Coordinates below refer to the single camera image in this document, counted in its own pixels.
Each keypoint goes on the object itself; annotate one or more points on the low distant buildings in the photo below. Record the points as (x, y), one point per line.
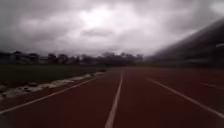
(113, 59)

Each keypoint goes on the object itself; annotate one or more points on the dark green grass field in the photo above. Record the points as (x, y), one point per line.
(40, 73)

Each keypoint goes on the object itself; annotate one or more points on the pale concrete kerb strip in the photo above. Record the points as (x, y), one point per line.
(36, 87)

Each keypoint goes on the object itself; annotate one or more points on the red running track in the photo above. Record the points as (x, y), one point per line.
(143, 106)

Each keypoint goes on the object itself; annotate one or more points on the row of trees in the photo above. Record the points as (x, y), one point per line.
(66, 58)

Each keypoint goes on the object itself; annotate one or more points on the grandstand building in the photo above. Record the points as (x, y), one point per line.
(196, 50)

